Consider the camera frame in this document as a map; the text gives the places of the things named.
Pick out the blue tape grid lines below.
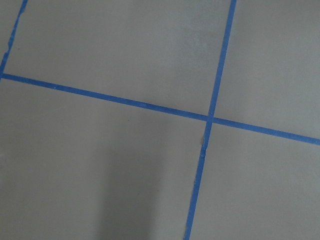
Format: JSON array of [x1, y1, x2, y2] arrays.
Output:
[[0, 0, 320, 240]]

